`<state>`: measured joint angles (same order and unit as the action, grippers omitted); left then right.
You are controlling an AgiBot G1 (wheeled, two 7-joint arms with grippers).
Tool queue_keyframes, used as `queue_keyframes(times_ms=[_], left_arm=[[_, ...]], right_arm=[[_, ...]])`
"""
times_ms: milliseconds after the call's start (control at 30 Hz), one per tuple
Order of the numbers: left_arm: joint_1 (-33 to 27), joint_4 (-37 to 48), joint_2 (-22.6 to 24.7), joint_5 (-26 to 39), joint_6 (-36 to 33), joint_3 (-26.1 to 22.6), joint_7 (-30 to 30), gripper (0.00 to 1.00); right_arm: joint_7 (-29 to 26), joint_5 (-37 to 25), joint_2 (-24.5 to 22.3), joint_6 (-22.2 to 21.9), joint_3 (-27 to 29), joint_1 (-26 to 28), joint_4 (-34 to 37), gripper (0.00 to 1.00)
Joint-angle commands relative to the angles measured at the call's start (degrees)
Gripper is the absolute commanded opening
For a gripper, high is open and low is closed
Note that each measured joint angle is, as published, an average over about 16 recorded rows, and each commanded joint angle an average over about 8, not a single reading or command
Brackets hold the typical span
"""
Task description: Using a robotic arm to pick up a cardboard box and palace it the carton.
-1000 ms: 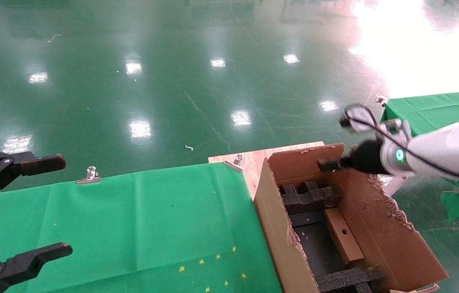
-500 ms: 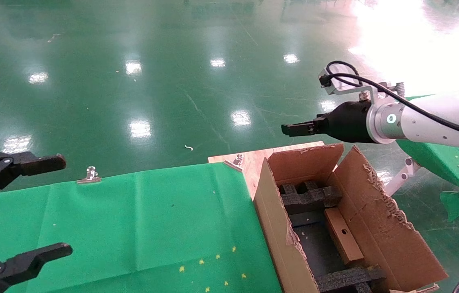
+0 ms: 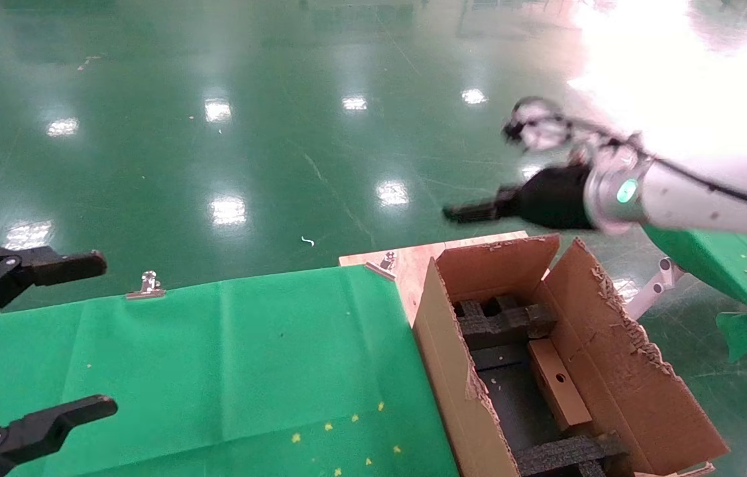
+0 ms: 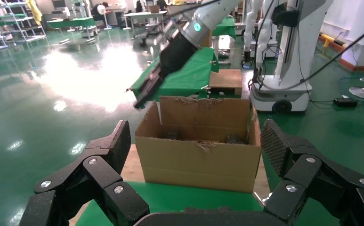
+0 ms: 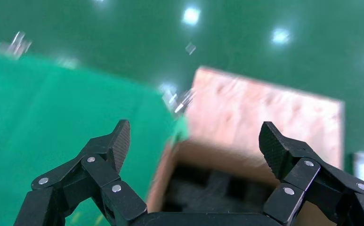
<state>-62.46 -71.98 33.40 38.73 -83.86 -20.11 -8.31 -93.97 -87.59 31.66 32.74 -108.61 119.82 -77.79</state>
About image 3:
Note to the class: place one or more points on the silver binder clip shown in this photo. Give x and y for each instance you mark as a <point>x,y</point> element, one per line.
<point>146,286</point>
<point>383,264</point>

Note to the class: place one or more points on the green table cloth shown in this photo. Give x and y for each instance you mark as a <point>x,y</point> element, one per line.
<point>731,265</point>
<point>214,371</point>

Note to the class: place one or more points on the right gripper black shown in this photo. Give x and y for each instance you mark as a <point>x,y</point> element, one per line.
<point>555,199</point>

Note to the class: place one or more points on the small white floor scrap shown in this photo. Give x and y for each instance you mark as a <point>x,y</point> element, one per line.
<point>307,241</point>

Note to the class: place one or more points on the white tubular table leg frame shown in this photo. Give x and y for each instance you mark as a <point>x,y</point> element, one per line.
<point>659,281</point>

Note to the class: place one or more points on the black foam insert block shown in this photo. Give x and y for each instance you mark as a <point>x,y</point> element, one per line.
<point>506,321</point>
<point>565,454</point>

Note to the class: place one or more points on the small brown box with hole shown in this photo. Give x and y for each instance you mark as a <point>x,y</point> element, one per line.
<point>559,391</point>

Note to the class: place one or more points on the large open cardboard carton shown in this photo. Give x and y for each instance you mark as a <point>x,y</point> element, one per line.
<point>612,371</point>

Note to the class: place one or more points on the grey panel inside carton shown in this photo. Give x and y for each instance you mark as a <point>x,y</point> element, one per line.
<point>502,404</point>

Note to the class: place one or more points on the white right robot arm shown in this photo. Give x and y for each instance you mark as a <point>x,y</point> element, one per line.
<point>711,199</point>

